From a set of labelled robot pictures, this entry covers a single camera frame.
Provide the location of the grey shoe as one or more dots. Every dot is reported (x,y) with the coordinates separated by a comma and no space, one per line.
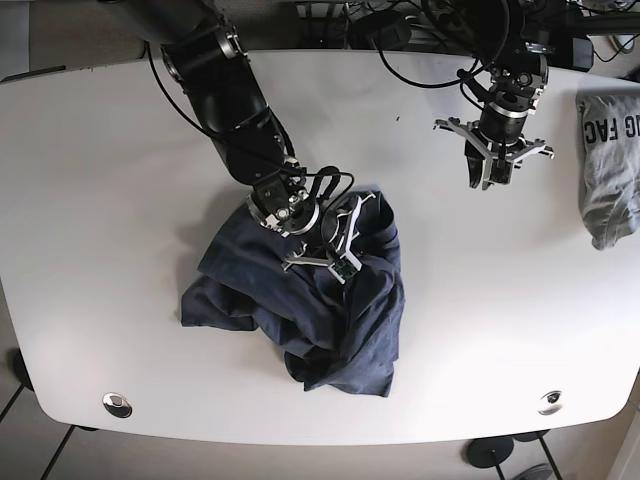
(537,472)

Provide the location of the black table leg left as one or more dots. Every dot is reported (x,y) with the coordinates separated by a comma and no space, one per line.
(19,370)

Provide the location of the right silver table grommet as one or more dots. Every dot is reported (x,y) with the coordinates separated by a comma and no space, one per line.
(550,403)

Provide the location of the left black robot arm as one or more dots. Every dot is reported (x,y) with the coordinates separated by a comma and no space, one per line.
(518,76)

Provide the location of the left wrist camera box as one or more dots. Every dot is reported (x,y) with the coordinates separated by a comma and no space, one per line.
(496,172)

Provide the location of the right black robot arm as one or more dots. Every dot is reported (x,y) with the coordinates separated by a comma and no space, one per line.
(202,52)

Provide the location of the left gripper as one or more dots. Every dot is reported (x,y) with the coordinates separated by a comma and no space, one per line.
(479,147)

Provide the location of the navy heather printed T-shirt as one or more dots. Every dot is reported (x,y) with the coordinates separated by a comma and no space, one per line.
(342,335)

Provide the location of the left silver table grommet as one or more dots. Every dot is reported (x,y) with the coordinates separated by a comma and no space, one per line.
(117,405)

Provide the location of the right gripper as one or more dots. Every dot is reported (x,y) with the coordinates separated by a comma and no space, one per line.
(338,230)

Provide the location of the black round stand base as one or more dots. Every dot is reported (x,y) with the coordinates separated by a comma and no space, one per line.
(489,452)

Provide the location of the grey printed T-shirt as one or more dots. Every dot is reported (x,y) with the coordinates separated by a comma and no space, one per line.
(609,156)

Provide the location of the silver table grommet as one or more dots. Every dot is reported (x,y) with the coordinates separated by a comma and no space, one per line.
(117,405)
(550,403)

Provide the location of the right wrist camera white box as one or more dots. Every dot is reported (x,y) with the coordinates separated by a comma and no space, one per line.
(344,268)

